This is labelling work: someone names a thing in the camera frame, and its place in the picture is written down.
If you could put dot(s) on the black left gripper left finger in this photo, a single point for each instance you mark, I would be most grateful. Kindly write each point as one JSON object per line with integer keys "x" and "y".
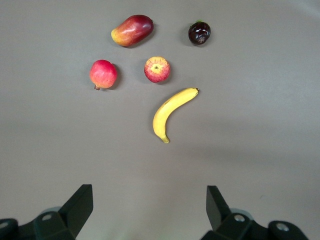
{"x": 75, "y": 212}

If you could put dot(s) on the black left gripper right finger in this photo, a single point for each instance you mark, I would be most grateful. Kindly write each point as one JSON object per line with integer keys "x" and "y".
{"x": 217, "y": 210}

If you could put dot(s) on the yellow banana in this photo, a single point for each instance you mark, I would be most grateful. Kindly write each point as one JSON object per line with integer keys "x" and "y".
{"x": 160, "y": 117}

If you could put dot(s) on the red yellow apple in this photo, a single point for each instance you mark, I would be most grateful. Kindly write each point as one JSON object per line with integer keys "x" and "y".
{"x": 157, "y": 70}

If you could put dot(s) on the red pomegranate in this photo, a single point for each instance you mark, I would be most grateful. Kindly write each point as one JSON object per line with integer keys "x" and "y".
{"x": 103, "y": 74}

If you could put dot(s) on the dark purple mangosteen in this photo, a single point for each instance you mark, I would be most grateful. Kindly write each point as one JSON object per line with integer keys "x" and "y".
{"x": 199, "y": 33}

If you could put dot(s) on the red orange mango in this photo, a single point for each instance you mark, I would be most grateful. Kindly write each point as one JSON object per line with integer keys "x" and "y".
{"x": 132, "y": 30}

